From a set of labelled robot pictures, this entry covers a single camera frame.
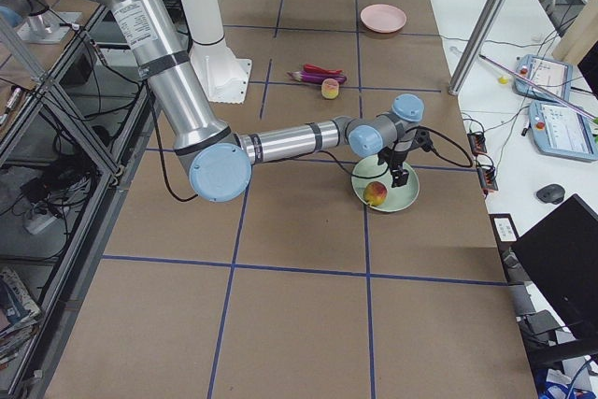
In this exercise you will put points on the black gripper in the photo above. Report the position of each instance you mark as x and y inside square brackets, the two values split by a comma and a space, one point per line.
[391, 156]

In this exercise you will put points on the pink green peach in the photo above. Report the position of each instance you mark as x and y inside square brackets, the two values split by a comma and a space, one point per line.
[330, 88]

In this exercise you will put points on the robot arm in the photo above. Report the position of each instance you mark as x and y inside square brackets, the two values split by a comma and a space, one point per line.
[218, 162]

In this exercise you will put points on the green plate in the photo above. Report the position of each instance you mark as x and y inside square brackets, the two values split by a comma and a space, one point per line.
[368, 170]

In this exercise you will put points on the orange black electronics box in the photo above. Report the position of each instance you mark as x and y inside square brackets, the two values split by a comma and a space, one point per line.
[477, 142]

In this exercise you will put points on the purple eggplant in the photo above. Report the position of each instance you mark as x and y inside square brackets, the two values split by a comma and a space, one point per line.
[315, 78]

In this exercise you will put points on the red chili pepper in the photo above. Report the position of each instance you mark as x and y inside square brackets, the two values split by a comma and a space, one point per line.
[313, 69]

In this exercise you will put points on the black computer mouse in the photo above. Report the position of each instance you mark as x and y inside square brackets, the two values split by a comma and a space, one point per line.
[551, 194]

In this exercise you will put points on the metal reacher grabber tool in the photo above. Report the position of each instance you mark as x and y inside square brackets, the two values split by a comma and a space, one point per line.
[578, 110]

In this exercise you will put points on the pink plate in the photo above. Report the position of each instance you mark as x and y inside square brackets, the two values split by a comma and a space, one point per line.
[383, 18]

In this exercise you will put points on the lower teach pendant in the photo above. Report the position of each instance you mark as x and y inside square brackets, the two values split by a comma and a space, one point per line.
[559, 131]

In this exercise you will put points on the teach pendant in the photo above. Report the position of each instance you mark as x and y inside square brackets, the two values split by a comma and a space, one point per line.
[555, 76]
[559, 131]

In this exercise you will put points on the black monitor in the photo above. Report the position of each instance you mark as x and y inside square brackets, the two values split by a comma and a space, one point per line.
[559, 255]

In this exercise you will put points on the upper teach pendant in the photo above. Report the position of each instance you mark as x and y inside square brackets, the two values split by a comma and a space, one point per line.
[555, 76]

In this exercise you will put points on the stack of books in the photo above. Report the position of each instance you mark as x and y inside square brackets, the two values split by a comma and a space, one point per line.
[20, 314]

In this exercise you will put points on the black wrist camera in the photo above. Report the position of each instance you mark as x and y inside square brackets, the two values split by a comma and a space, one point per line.
[422, 140]

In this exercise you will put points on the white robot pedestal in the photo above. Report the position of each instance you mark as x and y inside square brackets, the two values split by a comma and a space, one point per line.
[223, 77]

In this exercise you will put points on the aluminium frame post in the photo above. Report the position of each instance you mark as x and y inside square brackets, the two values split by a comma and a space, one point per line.
[473, 47]

